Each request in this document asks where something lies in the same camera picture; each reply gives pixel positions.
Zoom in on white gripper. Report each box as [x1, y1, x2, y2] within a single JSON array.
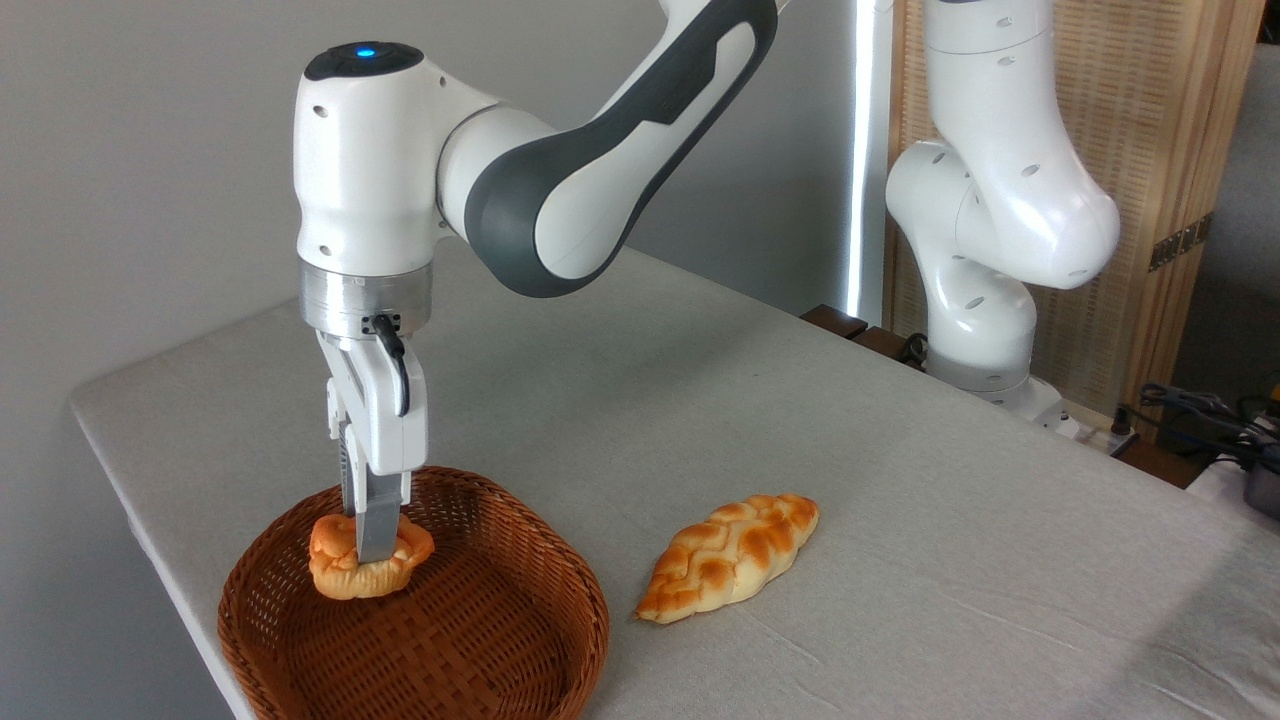
[[317, 330, 429, 564]]

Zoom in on small round orange bread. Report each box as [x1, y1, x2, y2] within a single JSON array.
[[308, 512, 436, 601]]

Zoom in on brown woven wicker basket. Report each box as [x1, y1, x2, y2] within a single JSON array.
[[217, 466, 611, 720]]

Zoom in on long braided bread loaf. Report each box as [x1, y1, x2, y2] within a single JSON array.
[[634, 493, 821, 625]]

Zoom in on dark brown wooden block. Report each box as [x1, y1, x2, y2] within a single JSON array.
[[850, 325, 926, 369], [800, 305, 869, 341]]

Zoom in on dark metal screen hinge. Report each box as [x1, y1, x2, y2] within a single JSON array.
[[1148, 212, 1214, 273]]

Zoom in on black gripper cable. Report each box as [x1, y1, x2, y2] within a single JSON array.
[[362, 313, 412, 418]]

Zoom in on black cable bundle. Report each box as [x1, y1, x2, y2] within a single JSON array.
[[1115, 383, 1280, 463]]

